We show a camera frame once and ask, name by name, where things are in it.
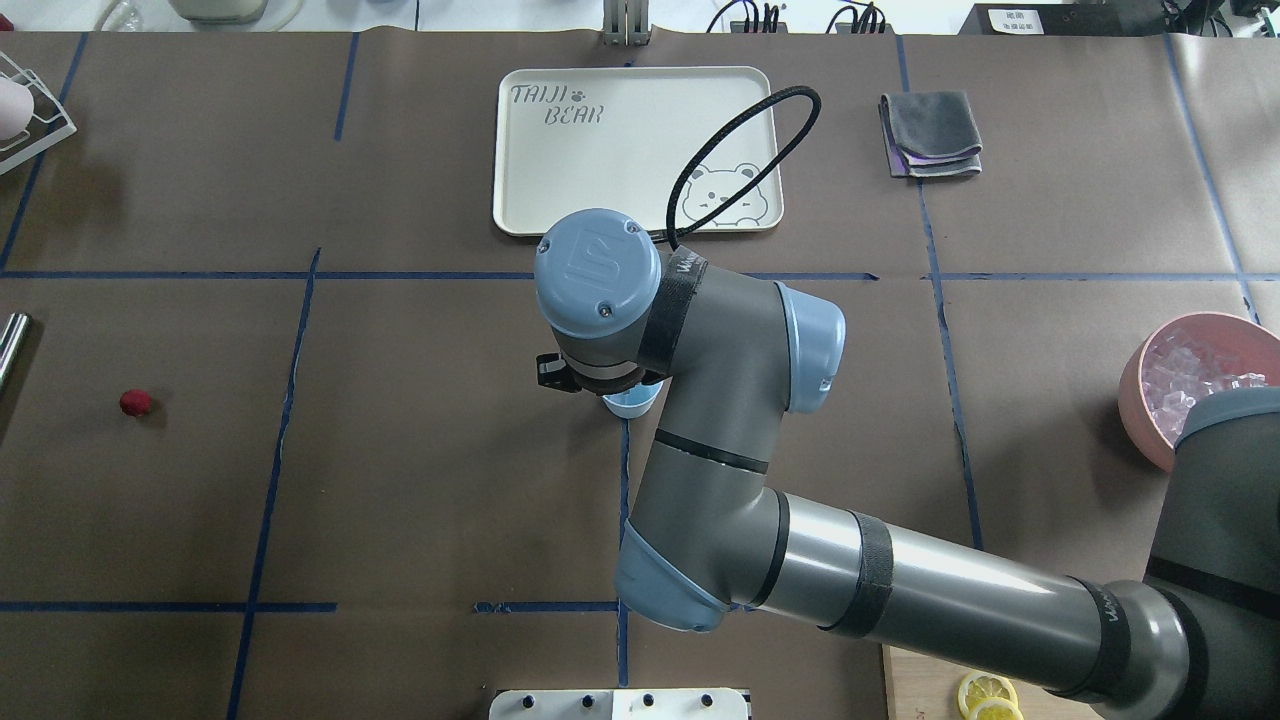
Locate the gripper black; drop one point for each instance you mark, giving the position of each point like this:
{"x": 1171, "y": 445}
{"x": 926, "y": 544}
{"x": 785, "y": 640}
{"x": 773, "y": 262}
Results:
{"x": 612, "y": 381}

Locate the light blue cup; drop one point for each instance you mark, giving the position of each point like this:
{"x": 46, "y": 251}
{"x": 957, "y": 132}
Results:
{"x": 635, "y": 401}

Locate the red strawberry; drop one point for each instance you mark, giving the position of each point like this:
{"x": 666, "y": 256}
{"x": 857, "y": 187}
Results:
{"x": 136, "y": 402}

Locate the steel muddler black tip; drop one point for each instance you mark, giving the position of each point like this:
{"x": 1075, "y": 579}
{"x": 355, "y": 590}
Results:
{"x": 14, "y": 333}

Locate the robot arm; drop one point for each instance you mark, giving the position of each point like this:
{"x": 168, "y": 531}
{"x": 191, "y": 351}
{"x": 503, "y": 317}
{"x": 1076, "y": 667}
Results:
{"x": 1196, "y": 638}

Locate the pink bowl of ice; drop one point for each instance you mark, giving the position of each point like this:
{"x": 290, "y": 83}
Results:
{"x": 1179, "y": 366}

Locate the cream bear tray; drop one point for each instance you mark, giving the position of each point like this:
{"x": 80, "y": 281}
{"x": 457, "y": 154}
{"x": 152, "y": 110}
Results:
{"x": 615, "y": 138}

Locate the black power strip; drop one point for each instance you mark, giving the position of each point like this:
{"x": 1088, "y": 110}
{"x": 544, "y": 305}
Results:
{"x": 858, "y": 18}
{"x": 752, "y": 18}

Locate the grey folded cloth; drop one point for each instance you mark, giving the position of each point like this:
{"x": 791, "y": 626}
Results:
{"x": 930, "y": 134}

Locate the bamboo cutting board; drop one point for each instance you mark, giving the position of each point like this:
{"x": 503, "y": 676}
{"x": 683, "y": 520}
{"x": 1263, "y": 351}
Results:
{"x": 919, "y": 687}

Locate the lemon slices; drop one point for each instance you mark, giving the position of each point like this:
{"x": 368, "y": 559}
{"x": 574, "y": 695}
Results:
{"x": 987, "y": 696}

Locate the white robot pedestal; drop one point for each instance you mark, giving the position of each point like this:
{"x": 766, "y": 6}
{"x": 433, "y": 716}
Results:
{"x": 623, "y": 703}

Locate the aluminium frame post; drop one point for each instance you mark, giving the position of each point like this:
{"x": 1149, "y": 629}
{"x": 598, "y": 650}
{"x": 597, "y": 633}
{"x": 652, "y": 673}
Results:
{"x": 626, "y": 23}

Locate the white wire cup rack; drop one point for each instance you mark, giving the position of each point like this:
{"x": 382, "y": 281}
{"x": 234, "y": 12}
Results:
{"x": 33, "y": 119}

